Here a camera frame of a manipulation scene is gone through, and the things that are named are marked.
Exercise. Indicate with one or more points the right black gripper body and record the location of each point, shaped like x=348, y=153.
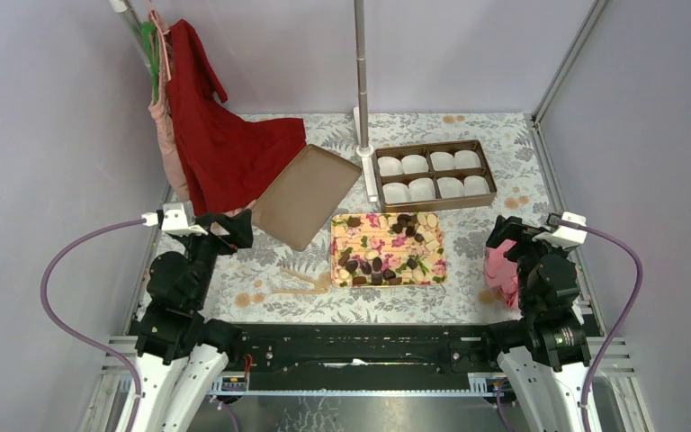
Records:
x=524, y=247

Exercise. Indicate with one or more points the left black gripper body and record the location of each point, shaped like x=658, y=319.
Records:
x=236, y=240

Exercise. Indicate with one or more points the beige wooden tongs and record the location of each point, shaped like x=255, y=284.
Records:
x=311, y=286

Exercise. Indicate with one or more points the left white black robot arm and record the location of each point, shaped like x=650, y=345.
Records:
x=178, y=353

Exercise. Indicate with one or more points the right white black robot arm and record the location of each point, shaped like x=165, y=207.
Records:
x=545, y=354

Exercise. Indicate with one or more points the gold chocolate box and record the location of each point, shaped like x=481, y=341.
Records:
x=439, y=204

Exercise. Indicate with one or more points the brown leaf chocolate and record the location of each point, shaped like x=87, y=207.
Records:
x=353, y=222

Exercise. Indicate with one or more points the pink cloth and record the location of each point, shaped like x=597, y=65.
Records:
x=501, y=274

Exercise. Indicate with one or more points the white paper cup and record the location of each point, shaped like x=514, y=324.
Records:
x=414, y=164
x=396, y=193
x=466, y=159
x=422, y=190
x=474, y=185
x=450, y=187
x=390, y=166
x=442, y=161

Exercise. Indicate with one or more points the gold box lid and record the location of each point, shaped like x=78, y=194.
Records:
x=301, y=199

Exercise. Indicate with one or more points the red garment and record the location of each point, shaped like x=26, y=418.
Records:
x=228, y=162

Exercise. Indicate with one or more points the pink garment on hanger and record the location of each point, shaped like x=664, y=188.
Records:
x=159, y=107

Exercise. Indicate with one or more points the floral yellow tray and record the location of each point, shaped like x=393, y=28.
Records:
x=388, y=249

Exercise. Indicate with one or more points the white pole base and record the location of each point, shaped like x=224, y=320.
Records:
x=365, y=151

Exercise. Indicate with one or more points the green hanger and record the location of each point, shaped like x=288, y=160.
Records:
x=148, y=34

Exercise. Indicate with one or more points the metal pole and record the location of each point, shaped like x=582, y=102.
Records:
x=359, y=24

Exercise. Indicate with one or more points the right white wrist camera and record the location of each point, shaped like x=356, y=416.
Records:
x=563, y=231

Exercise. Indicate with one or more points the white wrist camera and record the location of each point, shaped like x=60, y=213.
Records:
x=176, y=219
x=563, y=231

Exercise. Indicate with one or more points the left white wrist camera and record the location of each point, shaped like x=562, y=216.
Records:
x=176, y=219

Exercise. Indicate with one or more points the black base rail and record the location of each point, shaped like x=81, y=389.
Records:
x=450, y=348

